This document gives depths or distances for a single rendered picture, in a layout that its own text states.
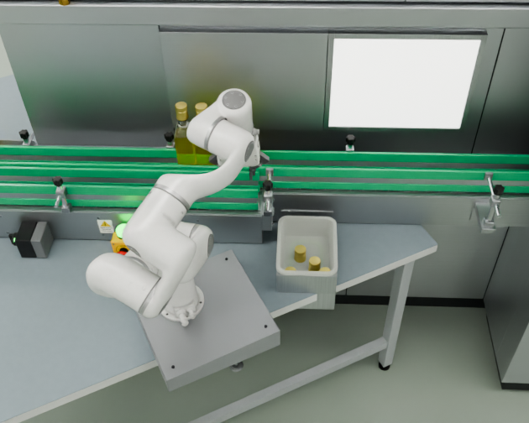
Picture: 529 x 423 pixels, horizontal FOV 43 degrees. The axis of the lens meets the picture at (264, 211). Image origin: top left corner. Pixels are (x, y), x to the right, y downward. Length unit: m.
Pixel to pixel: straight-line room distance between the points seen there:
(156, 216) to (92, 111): 0.94
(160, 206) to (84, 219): 0.80
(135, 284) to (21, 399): 0.63
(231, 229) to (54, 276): 0.54
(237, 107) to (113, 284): 0.44
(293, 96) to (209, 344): 0.77
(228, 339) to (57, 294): 0.55
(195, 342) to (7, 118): 1.30
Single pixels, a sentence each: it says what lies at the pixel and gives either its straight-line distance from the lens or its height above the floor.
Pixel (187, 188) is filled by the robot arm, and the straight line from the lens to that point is 1.34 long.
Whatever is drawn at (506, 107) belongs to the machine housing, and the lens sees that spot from 2.18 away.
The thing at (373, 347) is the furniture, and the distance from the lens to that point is 2.53.
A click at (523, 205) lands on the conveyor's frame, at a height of 0.85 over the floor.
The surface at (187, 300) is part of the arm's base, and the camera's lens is 1.81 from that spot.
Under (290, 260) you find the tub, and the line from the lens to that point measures 2.01.
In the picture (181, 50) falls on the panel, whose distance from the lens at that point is 1.97.
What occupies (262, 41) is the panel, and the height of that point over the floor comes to 1.29.
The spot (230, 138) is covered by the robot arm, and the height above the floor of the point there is 1.43.
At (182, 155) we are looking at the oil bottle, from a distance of 2.01.
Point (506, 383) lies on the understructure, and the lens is 2.75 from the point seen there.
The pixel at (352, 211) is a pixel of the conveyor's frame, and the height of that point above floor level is 0.81.
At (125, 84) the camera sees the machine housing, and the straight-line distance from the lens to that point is 2.11.
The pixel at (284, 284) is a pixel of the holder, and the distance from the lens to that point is 1.93.
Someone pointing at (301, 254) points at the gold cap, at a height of 0.81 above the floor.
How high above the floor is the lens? 2.31
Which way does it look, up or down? 46 degrees down
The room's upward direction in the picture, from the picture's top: 2 degrees counter-clockwise
